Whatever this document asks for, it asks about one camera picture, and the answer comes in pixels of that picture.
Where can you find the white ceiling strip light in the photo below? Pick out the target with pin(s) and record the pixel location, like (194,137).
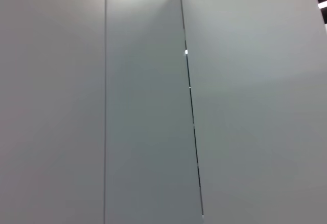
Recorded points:
(323,4)

